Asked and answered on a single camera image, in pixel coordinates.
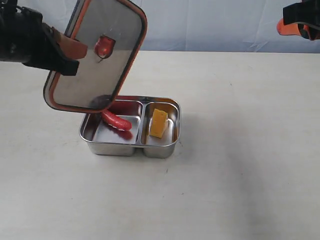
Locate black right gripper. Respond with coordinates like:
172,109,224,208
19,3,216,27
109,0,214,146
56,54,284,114
276,0,320,41

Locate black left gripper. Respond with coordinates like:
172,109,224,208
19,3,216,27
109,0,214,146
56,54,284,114
0,0,88,76

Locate dark transparent box lid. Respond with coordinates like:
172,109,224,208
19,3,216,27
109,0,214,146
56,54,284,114
43,0,148,113

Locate red toy sausage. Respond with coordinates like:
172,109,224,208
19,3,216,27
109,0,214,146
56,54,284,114
100,101,132,131

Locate yellow toy cheese wedge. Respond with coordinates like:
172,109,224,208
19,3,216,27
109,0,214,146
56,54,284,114
149,108,168,139

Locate blue-grey fabric backdrop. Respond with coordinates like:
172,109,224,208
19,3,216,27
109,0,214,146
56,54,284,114
0,0,320,54

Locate stainless steel lunch box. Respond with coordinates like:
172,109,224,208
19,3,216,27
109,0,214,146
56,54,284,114
79,95,181,159

